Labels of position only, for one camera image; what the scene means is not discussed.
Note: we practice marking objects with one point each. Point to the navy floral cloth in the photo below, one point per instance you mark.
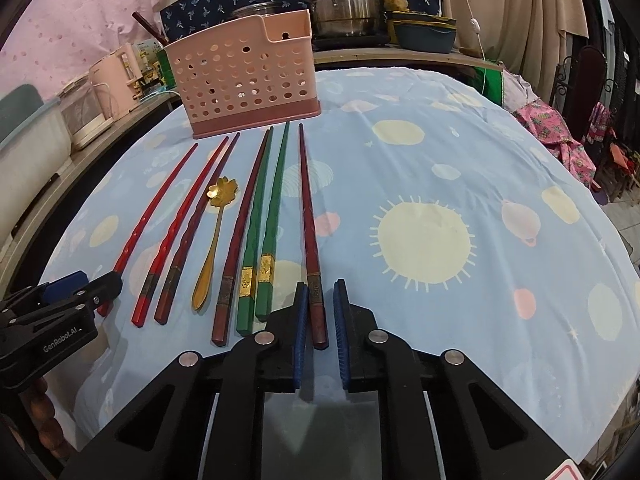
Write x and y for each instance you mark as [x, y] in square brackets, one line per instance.
[210, 10]

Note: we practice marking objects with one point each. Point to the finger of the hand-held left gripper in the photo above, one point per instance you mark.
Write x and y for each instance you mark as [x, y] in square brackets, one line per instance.
[67, 285]
[100, 290]

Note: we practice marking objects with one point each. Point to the green chopstick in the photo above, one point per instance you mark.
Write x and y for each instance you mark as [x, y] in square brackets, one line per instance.
[256, 220]
[272, 220]

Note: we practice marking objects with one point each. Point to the gold flower spoon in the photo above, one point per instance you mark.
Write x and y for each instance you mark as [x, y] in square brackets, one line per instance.
[211, 255]

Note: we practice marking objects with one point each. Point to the brown loofah sponge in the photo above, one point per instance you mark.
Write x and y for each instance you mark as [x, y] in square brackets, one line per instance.
[396, 2]

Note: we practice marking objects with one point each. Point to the pink pineapple print cloth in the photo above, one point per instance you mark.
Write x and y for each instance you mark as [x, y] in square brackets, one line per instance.
[555, 130]

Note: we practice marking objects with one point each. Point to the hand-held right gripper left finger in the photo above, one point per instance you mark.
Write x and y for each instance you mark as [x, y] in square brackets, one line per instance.
[301, 340]

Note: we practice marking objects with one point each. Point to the stainless steel steamer pot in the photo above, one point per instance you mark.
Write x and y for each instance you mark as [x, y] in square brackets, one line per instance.
[340, 0]

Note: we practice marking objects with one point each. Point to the wooden counter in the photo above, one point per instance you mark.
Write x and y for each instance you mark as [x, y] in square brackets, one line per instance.
[400, 55]

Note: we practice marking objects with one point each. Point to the green cloth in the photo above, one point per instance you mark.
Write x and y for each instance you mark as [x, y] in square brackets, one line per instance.
[494, 82]

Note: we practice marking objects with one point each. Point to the steel rice cooker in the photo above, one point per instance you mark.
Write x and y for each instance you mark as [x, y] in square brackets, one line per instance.
[255, 9]

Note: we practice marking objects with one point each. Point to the brown turned wooden post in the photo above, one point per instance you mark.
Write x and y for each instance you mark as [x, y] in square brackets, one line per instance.
[45, 410]

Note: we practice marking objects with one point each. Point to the dark red chopstick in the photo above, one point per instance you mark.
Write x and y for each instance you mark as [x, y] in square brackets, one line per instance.
[307, 230]
[240, 230]
[200, 210]

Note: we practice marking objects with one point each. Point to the pink spotted curtain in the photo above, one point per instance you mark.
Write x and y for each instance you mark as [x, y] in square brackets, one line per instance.
[75, 20]

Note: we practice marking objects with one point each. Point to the stacked yellow and blue basins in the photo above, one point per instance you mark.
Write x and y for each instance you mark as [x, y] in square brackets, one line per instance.
[425, 32]

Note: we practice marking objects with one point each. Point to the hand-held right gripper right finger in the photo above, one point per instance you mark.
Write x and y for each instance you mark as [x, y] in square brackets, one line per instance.
[341, 340]

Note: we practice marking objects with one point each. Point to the bright red chopstick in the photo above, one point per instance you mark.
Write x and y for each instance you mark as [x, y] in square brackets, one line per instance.
[150, 212]
[185, 210]

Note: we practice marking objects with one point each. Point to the dark brown chopstick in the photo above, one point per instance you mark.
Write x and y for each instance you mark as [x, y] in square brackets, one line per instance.
[149, 27]

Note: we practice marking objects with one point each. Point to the pink perforated utensil basket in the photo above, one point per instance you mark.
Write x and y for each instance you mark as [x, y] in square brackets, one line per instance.
[240, 80]

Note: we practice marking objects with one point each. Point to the pink electric kettle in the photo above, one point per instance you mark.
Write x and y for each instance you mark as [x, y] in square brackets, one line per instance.
[112, 77]

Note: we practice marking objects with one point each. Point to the black induction cooker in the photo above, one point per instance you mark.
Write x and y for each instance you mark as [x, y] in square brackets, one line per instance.
[350, 41]

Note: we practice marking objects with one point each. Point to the white blender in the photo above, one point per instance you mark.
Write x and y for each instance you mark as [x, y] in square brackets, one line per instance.
[85, 115]

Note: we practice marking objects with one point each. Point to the black metal stand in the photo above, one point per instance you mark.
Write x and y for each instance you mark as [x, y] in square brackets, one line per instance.
[594, 65]

